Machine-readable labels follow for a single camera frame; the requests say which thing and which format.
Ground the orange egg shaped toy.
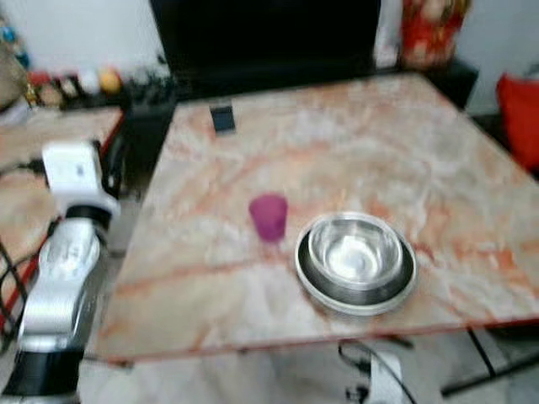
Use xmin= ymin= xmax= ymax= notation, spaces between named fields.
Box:
xmin=99 ymin=67 xmax=123 ymax=93

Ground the black television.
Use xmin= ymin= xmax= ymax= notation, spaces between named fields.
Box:
xmin=150 ymin=0 xmax=382 ymax=78

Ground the black metal table leg frame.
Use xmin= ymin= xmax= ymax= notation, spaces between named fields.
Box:
xmin=442 ymin=323 xmax=539 ymax=397

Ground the steel bowl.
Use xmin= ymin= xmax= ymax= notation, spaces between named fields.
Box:
xmin=307 ymin=215 xmax=405 ymax=291

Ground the red gold figurine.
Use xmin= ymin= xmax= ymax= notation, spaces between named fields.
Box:
xmin=400 ymin=0 xmax=471 ymax=69

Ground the gold trophy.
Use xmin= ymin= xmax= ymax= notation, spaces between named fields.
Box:
xmin=4 ymin=24 xmax=31 ymax=70

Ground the black egg shaped toy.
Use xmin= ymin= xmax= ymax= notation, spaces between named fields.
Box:
xmin=57 ymin=76 xmax=79 ymax=100

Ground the white egg shaped toy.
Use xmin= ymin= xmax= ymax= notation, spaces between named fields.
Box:
xmin=78 ymin=70 xmax=100 ymax=95

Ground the red cushion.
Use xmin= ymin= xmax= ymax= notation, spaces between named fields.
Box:
xmin=495 ymin=74 xmax=539 ymax=174

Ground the black phone stand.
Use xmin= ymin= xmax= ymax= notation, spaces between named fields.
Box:
xmin=211 ymin=104 xmax=237 ymax=134

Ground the steel plate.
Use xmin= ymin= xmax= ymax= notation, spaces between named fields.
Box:
xmin=295 ymin=212 xmax=418 ymax=317

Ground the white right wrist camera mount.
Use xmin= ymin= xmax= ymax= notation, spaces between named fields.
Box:
xmin=366 ymin=349 xmax=406 ymax=404

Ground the purple plastic cup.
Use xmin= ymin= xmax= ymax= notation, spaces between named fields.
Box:
xmin=249 ymin=194 xmax=289 ymax=243

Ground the red lidded snack jar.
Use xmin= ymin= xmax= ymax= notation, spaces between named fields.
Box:
xmin=29 ymin=72 xmax=54 ymax=106

